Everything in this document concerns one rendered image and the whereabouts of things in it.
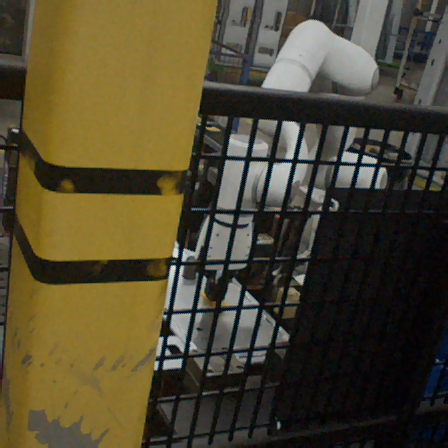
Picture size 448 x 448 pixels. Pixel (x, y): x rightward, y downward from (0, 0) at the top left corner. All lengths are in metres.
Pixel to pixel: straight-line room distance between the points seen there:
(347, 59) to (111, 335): 1.14
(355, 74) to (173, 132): 1.13
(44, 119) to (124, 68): 0.06
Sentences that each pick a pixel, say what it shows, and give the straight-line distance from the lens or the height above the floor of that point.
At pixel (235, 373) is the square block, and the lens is 1.09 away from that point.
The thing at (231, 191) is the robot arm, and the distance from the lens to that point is 1.26.
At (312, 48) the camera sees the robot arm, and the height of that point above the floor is 1.52.
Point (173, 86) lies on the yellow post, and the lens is 0.44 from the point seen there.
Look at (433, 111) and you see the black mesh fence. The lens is 0.72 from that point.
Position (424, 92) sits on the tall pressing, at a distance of 6.40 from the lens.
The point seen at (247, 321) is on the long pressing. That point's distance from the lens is 1.36.
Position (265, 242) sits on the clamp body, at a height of 1.07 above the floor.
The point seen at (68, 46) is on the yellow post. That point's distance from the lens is 0.42.
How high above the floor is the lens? 1.64
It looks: 21 degrees down
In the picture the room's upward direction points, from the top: 11 degrees clockwise
